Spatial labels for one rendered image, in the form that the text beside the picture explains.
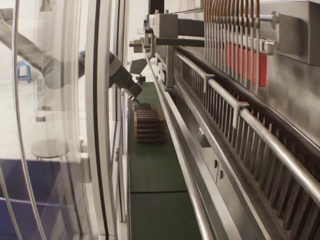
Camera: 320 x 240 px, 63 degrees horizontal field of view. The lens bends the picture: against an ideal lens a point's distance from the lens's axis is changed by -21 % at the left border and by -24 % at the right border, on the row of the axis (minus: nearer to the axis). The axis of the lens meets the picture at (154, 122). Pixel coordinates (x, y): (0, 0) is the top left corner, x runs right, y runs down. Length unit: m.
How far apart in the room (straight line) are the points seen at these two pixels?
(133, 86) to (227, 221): 0.88
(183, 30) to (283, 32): 0.70
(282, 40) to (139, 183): 0.46
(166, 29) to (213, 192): 0.70
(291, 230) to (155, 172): 0.56
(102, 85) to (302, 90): 0.46
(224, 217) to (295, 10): 0.40
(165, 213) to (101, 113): 0.22
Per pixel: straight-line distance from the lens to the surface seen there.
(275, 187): 0.32
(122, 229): 1.70
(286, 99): 0.84
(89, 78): 0.58
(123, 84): 1.27
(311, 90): 0.72
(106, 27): 0.56
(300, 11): 0.56
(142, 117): 0.96
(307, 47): 0.54
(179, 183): 0.74
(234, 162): 0.44
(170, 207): 0.64
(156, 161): 0.85
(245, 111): 0.37
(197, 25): 1.19
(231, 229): 0.50
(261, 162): 0.36
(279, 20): 0.53
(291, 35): 0.54
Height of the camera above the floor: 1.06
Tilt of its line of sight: 19 degrees down
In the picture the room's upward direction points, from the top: 1 degrees clockwise
